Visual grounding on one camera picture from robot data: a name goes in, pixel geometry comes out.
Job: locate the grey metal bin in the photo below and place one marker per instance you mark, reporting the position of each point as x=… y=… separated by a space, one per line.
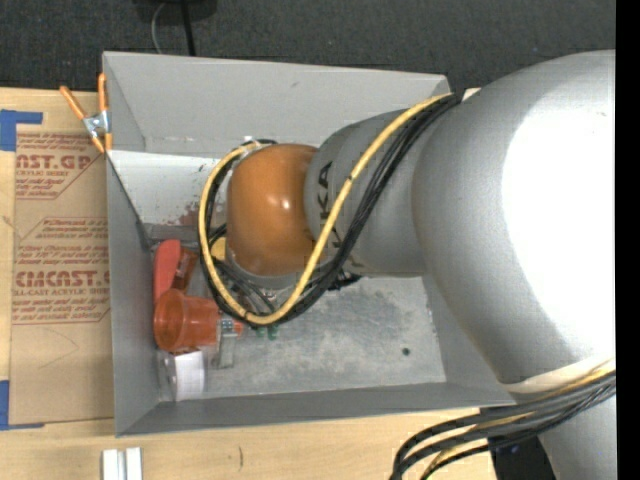
x=350 y=318

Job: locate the brown cardboard board red print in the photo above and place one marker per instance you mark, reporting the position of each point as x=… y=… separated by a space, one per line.
x=60 y=358

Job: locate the yellow ball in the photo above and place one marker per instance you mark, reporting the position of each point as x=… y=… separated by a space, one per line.
x=218 y=250

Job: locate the orange plastic cup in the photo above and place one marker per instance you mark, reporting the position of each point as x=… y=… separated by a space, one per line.
x=182 y=320

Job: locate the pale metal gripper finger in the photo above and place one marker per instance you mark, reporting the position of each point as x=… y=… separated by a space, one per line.
x=226 y=343

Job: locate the red flat plastic piece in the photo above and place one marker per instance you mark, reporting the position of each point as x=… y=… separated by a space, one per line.
x=166 y=268

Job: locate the clear orange plastic piece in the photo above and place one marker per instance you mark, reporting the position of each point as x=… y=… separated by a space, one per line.
x=186 y=268

